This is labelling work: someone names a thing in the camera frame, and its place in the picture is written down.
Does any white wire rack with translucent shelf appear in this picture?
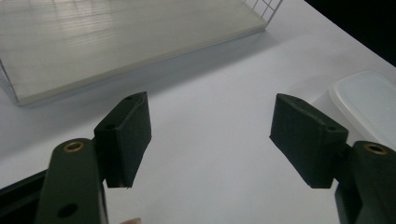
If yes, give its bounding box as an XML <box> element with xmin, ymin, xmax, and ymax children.
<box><xmin>0</xmin><ymin>0</ymin><xmax>284</xmax><ymax>106</ymax></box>

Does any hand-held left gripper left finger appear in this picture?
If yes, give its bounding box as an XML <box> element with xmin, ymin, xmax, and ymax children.
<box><xmin>35</xmin><ymin>91</ymin><xmax>153</xmax><ymax>224</ymax></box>

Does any white plastic container lid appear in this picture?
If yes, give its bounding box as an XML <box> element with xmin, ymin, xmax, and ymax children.
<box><xmin>329</xmin><ymin>69</ymin><xmax>396</xmax><ymax>152</ymax></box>

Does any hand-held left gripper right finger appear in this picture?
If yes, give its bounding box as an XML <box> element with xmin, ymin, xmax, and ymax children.
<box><xmin>269</xmin><ymin>92</ymin><xmax>396</xmax><ymax>224</ymax></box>

